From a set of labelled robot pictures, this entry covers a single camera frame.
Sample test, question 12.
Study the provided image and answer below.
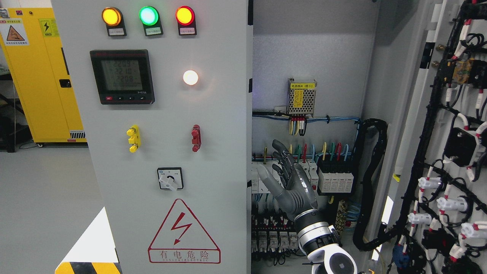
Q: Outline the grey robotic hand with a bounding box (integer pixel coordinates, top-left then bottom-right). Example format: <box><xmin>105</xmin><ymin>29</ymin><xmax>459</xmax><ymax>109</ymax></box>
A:
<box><xmin>257</xmin><ymin>139</ymin><xmax>318</xmax><ymax>220</ymax></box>

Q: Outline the grey cabinet door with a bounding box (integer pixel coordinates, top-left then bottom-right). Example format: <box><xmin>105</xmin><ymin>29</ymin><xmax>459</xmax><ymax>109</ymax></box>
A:
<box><xmin>52</xmin><ymin>0</ymin><xmax>253</xmax><ymax>274</ymax></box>
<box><xmin>354</xmin><ymin>0</ymin><xmax>486</xmax><ymax>274</ymax></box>

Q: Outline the white breaker and socket row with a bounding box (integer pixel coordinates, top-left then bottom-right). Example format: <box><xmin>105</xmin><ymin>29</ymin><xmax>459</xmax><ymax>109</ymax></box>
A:
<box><xmin>251</xmin><ymin>159</ymin><xmax>318</xmax><ymax>194</ymax></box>

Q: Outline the black surge protector block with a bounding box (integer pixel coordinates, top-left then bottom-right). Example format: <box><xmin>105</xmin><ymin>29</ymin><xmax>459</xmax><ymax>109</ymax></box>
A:
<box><xmin>318</xmin><ymin>159</ymin><xmax>354</xmax><ymax>196</ymax></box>

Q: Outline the lower relay terminal row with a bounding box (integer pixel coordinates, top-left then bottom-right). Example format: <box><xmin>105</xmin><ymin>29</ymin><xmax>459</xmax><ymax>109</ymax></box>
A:
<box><xmin>251</xmin><ymin>209</ymin><xmax>299</xmax><ymax>254</ymax></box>

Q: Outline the brass ground bar right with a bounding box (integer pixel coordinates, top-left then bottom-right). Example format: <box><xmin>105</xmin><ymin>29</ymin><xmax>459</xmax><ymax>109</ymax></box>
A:
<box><xmin>334</xmin><ymin>200</ymin><xmax>347</xmax><ymax>236</ymax></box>

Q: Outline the perforated metal power supply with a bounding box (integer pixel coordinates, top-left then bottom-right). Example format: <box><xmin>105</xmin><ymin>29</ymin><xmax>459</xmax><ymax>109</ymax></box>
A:
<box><xmin>286</xmin><ymin>78</ymin><xmax>318</xmax><ymax>117</ymax></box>

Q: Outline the red terminal connector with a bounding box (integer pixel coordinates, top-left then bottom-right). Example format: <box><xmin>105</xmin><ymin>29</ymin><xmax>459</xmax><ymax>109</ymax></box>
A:
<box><xmin>191</xmin><ymin>124</ymin><xmax>202</xmax><ymax>152</ymax></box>

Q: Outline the red electric danger sticker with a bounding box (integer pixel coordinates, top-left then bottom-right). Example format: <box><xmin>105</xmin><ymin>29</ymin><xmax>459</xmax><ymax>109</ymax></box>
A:
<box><xmin>148</xmin><ymin>198</ymin><xmax>221</xmax><ymax>264</ymax></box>

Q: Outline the white glowing indicator lamp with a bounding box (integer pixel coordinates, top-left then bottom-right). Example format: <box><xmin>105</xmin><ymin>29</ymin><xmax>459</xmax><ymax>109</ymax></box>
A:
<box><xmin>183</xmin><ymin>70</ymin><xmax>199</xmax><ymax>86</ymax></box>

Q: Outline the yellow terminal connector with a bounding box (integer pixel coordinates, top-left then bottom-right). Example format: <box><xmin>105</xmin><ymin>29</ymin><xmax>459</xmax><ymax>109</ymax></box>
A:
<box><xmin>126</xmin><ymin>124</ymin><xmax>141</xmax><ymax>153</ymax></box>

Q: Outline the black digital power meter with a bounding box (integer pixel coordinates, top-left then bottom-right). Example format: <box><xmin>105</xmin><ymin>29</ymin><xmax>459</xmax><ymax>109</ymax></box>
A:
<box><xmin>90</xmin><ymin>49</ymin><xmax>155</xmax><ymax>105</ymax></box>

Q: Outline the red indicator lamp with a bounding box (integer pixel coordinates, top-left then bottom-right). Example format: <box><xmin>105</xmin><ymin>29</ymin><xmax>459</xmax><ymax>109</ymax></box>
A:
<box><xmin>175</xmin><ymin>5</ymin><xmax>197</xmax><ymax>36</ymax></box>

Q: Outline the green indicator lamp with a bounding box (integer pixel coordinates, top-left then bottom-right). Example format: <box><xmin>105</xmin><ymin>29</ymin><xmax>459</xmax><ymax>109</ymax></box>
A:
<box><xmin>138</xmin><ymin>6</ymin><xmax>164</xmax><ymax>36</ymax></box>

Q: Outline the orange indicator lamp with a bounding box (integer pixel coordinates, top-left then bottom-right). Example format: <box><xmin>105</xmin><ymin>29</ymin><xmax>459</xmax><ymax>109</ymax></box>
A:
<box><xmin>102</xmin><ymin>7</ymin><xmax>127</xmax><ymax>37</ymax></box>

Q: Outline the yellow safety cabinet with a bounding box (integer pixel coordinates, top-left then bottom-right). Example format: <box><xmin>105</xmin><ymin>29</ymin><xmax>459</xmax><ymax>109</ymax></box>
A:
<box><xmin>1</xmin><ymin>8</ymin><xmax>86</xmax><ymax>144</ymax></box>

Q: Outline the black corrugated cable loom right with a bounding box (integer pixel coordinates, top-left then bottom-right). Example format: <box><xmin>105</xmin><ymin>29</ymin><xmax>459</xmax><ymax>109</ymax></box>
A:
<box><xmin>352</xmin><ymin>118</ymin><xmax>407</xmax><ymax>252</ymax></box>

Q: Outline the black white rotary switch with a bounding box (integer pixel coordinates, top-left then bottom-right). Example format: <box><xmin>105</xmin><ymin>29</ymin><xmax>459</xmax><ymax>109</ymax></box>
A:
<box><xmin>157</xmin><ymin>167</ymin><xmax>184</xmax><ymax>191</ymax></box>

